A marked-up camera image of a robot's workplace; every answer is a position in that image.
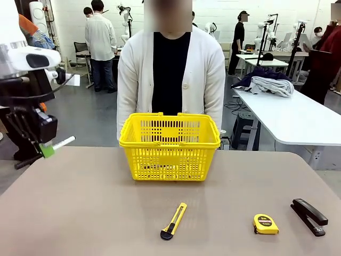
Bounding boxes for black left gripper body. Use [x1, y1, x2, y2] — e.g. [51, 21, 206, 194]
[0, 77, 37, 113]

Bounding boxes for yellow tape measure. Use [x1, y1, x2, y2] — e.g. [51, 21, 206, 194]
[253, 213, 280, 235]

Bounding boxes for person's left forearm white sleeve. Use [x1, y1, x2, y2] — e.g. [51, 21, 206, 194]
[204, 87, 226, 134]

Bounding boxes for person's right forearm white sleeve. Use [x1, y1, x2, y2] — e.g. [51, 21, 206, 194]
[116, 87, 139, 141]

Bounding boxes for person in white cardigan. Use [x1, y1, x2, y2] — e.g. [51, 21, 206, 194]
[116, 0, 226, 141]

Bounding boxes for yellow plastic shopping basket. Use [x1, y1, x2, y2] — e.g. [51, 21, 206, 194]
[119, 111, 222, 181]

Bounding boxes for person in black clothes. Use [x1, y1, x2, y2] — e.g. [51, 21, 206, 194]
[228, 10, 250, 77]

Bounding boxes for person in red sweater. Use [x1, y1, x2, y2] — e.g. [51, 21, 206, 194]
[301, 2, 341, 105]

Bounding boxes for seated person with mask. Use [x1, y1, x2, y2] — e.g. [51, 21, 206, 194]
[311, 26, 325, 46]

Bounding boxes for white wooden stand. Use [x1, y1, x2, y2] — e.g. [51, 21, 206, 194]
[60, 55, 77, 76]

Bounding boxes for blue patterned garment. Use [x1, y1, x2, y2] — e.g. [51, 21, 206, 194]
[26, 29, 55, 50]

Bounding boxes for orange garment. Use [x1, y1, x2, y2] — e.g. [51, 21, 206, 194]
[18, 13, 39, 36]

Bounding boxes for black office chair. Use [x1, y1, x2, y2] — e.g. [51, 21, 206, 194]
[74, 42, 90, 65]

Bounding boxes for white tall cylinder appliance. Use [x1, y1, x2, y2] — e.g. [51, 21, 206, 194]
[28, 1, 50, 36]

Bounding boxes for man in white shirt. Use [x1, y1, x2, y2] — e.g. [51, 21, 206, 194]
[84, 0, 118, 93]

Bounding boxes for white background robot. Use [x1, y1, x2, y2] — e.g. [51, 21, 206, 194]
[118, 5, 134, 46]

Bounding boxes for yellow black utility knife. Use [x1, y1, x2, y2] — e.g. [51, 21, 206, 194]
[160, 202, 188, 241]

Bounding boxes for black plastic stool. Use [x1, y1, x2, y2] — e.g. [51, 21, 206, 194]
[230, 111, 261, 150]

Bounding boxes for pile of clothes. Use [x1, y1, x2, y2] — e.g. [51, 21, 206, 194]
[230, 67, 293, 93]

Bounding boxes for grey crumpled garment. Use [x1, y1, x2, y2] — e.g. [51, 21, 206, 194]
[250, 76, 295, 98]

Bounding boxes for large white table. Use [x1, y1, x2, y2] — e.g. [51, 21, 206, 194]
[231, 86, 341, 171]

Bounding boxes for black tripod stand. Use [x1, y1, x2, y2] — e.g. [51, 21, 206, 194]
[286, 21, 307, 81]

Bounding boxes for black stapler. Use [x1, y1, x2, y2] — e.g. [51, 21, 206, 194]
[290, 198, 329, 237]

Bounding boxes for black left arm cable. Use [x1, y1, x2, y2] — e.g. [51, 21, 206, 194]
[0, 76, 76, 100]

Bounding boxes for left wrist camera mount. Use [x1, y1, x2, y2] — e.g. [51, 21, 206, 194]
[44, 67, 81, 87]

